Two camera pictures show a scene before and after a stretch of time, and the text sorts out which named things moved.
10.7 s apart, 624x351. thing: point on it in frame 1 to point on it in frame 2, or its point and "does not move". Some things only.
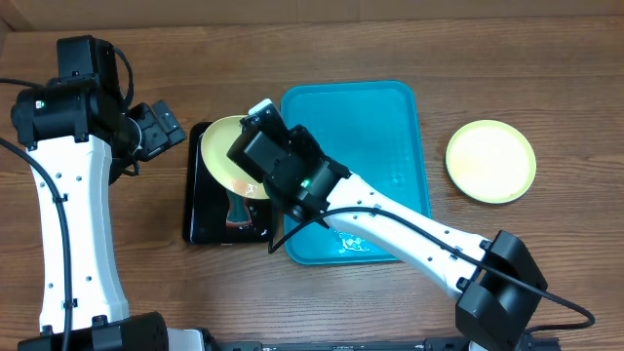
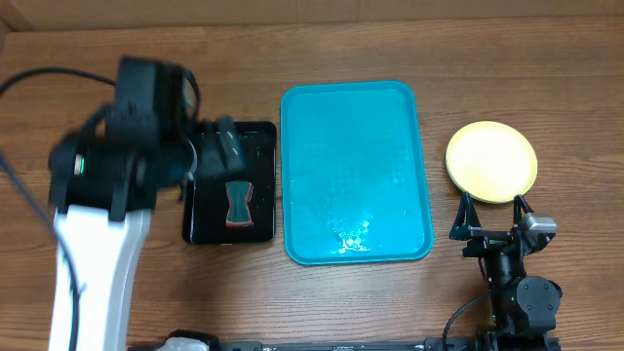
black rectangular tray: x=205 y=203 does not move
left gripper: x=156 y=139 to x=207 y=167
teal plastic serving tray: x=370 y=129 does not move
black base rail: x=525 y=343 does not move
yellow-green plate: x=215 y=143 to x=493 y=162
